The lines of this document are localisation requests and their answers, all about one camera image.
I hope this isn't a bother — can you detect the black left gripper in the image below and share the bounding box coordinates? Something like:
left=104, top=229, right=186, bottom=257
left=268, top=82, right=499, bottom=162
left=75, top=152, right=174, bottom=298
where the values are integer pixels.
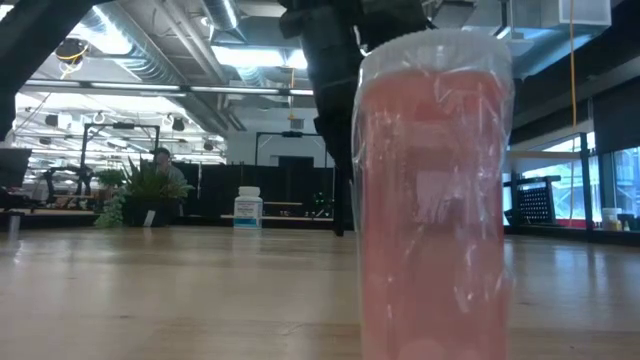
left=278, top=0, right=431, bottom=177

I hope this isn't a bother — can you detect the black partition panel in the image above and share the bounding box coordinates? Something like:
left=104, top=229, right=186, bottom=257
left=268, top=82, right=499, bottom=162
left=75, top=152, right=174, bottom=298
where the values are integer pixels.
left=174, top=162, right=336, bottom=219

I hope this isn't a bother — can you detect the white bottle blue label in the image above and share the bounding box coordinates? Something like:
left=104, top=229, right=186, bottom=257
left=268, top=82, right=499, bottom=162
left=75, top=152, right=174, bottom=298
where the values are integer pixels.
left=233, top=185, right=264, bottom=230

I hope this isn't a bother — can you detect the person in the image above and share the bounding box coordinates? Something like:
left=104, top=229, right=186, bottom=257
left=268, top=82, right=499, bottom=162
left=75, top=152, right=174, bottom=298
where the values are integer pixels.
left=148, top=146, right=189, bottom=201

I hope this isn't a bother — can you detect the long light bar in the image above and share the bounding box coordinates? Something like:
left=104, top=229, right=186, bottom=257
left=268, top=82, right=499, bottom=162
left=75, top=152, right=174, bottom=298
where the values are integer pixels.
left=19, top=79, right=316, bottom=99

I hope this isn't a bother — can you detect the succulent plant in black pot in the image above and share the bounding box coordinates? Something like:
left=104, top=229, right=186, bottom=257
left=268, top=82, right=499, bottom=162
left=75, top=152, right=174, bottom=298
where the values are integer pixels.
left=93, top=157, right=196, bottom=229

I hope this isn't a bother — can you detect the black perforated railing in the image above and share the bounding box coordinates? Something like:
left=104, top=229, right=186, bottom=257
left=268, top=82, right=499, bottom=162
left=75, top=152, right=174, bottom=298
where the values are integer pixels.
left=502, top=173, right=564, bottom=227

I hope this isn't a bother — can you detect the black dome fixture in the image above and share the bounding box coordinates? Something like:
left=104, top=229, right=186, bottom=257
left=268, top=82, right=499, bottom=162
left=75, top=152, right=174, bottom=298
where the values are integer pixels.
left=54, top=37, right=91, bottom=66

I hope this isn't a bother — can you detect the white container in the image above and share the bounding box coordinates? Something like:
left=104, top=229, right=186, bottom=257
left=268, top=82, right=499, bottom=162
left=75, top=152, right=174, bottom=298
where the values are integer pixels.
left=601, top=207, right=624, bottom=232

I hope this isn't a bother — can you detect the dark monitor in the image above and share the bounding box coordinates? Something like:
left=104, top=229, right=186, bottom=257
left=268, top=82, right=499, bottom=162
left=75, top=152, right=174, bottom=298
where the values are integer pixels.
left=0, top=147, right=34, bottom=190

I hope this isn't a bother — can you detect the silver ventilation duct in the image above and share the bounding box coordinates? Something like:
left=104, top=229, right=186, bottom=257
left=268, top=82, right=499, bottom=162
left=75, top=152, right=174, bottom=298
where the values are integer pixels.
left=74, top=4, right=181, bottom=86
left=199, top=0, right=241, bottom=31

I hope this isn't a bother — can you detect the yellow hanging cable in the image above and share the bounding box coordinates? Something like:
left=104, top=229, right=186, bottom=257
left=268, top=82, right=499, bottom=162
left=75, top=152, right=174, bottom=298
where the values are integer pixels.
left=568, top=0, right=579, bottom=129

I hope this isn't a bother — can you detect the black aluminium rig frame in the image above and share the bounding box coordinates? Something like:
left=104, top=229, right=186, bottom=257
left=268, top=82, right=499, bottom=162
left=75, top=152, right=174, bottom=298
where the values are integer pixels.
left=0, top=212, right=640, bottom=247

